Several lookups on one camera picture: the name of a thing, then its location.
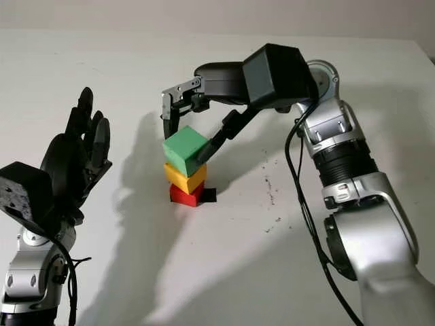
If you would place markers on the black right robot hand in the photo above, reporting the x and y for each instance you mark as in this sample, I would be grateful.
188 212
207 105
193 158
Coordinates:
224 83

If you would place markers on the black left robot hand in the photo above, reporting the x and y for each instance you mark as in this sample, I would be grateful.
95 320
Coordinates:
66 159

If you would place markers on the green cube block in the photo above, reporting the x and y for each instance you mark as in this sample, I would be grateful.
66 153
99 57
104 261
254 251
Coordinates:
183 147

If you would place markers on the yellow cube block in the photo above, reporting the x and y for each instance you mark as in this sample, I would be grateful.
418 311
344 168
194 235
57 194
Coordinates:
185 181

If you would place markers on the red cube block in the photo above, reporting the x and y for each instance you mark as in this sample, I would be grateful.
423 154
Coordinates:
181 197

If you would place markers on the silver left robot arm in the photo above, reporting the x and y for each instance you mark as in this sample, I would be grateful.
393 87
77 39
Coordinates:
30 275

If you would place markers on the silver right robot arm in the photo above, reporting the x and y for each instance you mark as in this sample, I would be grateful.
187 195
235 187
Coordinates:
370 220

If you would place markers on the black tape strip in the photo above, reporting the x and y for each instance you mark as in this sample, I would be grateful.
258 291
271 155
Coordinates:
210 195

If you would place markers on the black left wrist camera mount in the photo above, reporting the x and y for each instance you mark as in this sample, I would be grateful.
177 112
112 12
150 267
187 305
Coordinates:
23 193

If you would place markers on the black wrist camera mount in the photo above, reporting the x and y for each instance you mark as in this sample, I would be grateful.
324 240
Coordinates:
278 78
23 193

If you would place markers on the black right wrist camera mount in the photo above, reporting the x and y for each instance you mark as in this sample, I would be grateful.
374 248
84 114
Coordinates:
278 78

